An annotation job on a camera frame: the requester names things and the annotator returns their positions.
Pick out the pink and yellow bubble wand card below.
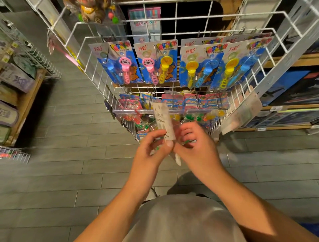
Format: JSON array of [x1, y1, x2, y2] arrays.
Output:
[[134, 40, 179, 85]]

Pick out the blue packet yellow sticky toy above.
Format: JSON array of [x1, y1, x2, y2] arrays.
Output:
[[152, 101, 182, 166]]

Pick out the wooden shelf unit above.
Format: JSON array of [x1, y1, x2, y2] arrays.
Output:
[[234, 0, 319, 133]]

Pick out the person's left forearm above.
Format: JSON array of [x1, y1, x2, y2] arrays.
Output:
[[75, 180, 158, 242]]

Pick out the person's left hand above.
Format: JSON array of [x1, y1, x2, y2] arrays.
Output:
[[129, 129, 174, 189]]

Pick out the white wire side rack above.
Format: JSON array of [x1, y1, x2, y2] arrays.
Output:
[[0, 12, 62, 80]]

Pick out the white wire display rack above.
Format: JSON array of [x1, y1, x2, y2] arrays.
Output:
[[25, 0, 319, 143]]

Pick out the brown monkey toy packet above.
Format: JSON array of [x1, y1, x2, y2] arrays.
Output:
[[64, 0, 123, 25]]

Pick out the pile of small toy packets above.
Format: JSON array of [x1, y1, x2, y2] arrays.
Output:
[[112, 92, 231, 140]]

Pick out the clear plastic label holder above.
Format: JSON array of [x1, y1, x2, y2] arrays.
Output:
[[219, 90, 263, 135]]

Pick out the pink hanging packet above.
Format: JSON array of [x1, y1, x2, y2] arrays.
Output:
[[48, 32, 85, 73]]

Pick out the blue and pink bubble wand card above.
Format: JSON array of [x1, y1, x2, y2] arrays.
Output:
[[89, 41, 143, 85]]

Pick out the wooden shelf with pouches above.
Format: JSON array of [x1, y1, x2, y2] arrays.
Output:
[[0, 30, 36, 145]]

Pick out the person's grey clothing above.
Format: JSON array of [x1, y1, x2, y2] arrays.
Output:
[[122, 193, 247, 242]]

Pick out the blue plastic shopping basket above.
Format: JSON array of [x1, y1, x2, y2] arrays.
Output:
[[301, 222, 319, 239]]

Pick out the person's right hand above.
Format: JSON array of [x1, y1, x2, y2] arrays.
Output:
[[174, 122, 226, 182]]

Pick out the wooden display stand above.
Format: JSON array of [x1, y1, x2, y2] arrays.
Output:
[[217, 0, 245, 21]]

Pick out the bubble wand cards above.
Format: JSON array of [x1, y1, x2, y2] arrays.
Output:
[[178, 32, 274, 90]]

